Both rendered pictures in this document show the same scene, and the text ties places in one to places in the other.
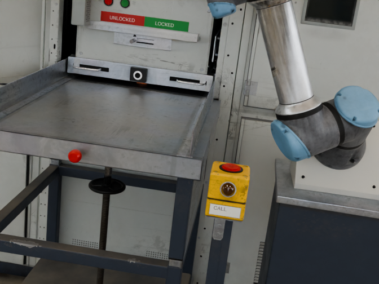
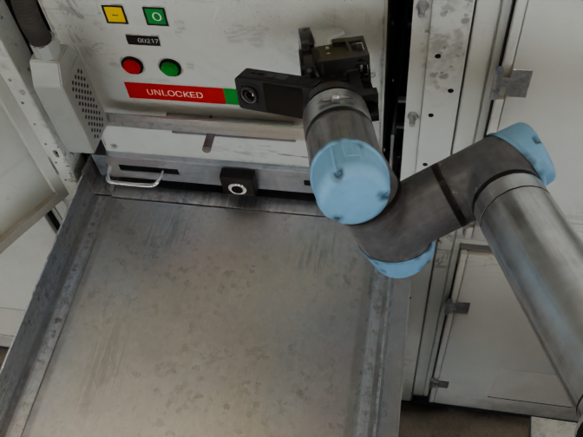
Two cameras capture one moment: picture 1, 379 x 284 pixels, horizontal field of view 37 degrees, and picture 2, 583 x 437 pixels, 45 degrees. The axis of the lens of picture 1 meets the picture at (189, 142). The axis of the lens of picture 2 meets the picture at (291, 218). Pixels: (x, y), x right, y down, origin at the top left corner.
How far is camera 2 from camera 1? 1.41 m
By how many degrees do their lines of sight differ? 39
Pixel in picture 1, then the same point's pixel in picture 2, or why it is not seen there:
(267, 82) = not seen: hidden behind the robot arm
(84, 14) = (85, 137)
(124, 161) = not seen: outside the picture
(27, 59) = (16, 189)
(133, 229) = not seen: hidden behind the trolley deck
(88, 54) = (128, 146)
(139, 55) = (231, 147)
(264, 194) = (507, 330)
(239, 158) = (460, 295)
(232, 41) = (433, 144)
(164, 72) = (291, 175)
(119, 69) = (198, 171)
